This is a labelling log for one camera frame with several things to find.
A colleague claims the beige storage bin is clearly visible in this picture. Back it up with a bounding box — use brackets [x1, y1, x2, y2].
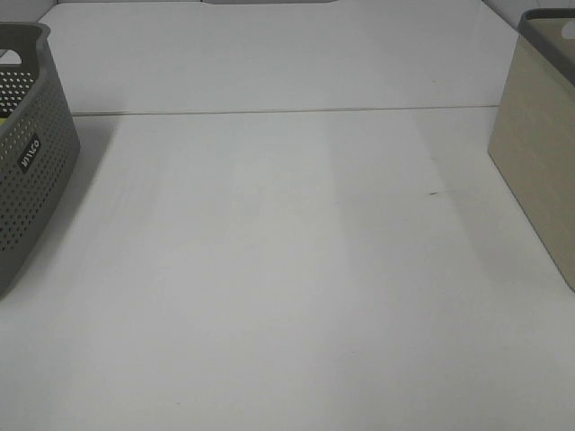
[488, 8, 574, 286]

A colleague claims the grey perforated plastic basket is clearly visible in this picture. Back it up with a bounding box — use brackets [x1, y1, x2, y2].
[1, 22, 80, 294]

